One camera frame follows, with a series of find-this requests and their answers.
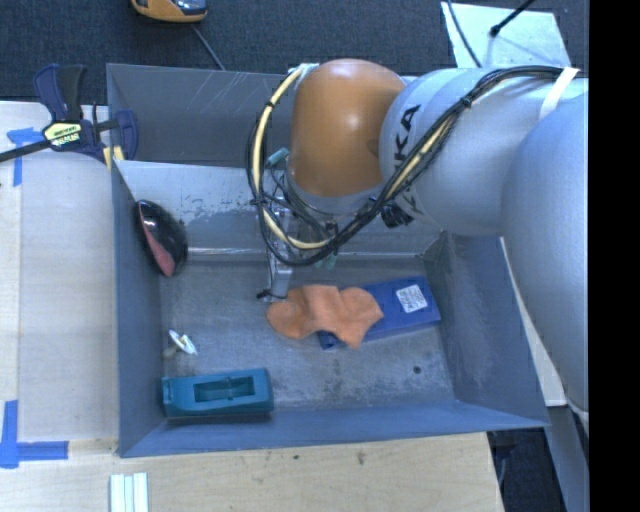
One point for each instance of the orange cloth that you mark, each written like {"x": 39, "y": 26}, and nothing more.
{"x": 325, "y": 312}

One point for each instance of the small white plastic piece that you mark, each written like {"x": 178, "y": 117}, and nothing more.
{"x": 183, "y": 343}

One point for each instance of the blue flat box white label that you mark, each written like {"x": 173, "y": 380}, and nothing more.
{"x": 400, "y": 310}

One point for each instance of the grey metal bin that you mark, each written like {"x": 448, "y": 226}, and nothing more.
{"x": 350, "y": 385}

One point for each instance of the black and red oval object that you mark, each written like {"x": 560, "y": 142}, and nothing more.
{"x": 162, "y": 235}

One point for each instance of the teal rectangular box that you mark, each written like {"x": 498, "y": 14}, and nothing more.
{"x": 220, "y": 392}

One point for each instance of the pale wood board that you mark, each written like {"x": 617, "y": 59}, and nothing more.
{"x": 65, "y": 300}

